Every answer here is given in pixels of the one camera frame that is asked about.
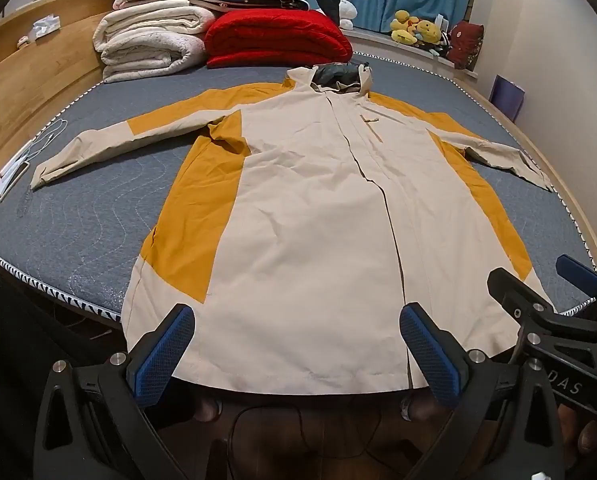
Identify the person's left foot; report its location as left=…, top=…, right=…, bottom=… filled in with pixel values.
left=193, top=392, right=224, bottom=423

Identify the red folded blanket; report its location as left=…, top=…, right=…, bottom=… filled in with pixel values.
left=203, top=9, right=354, bottom=68

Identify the grey quilted mattress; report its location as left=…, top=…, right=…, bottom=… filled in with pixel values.
left=0, top=52, right=597, bottom=331

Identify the white cable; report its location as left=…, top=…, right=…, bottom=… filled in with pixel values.
left=26, top=119, right=70, bottom=163

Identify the beige and yellow jacket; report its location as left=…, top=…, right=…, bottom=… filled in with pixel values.
left=30, top=62, right=559, bottom=395

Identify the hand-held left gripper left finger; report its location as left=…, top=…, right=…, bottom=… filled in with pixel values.
left=32, top=302, right=196, bottom=480

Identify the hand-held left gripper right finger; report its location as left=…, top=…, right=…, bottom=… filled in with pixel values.
left=399, top=302, right=564, bottom=480

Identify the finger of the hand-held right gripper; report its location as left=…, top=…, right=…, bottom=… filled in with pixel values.
left=555, top=254, right=597, bottom=320
left=487, top=267, right=597, bottom=357

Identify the person's right hand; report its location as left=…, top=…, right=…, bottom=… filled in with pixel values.
left=561, top=404, right=597, bottom=480

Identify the wooden window ledge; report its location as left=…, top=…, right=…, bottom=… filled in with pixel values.
left=341, top=27, right=479, bottom=81

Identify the wooden bed frame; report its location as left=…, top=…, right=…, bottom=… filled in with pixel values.
left=0, top=0, right=597, bottom=281

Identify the dark red cushion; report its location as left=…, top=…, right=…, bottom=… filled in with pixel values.
left=446, top=21, right=485, bottom=70

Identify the person's right foot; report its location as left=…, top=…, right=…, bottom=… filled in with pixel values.
left=401, top=390, right=445, bottom=423

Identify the tissue packet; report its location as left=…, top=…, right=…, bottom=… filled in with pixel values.
left=31, top=14, right=62, bottom=41

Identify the speckled cream folded blanket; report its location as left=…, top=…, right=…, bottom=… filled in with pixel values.
left=101, top=30, right=208, bottom=84

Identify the person's foot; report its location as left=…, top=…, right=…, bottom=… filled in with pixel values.
left=193, top=392, right=224, bottom=423
left=401, top=390, right=445, bottom=423

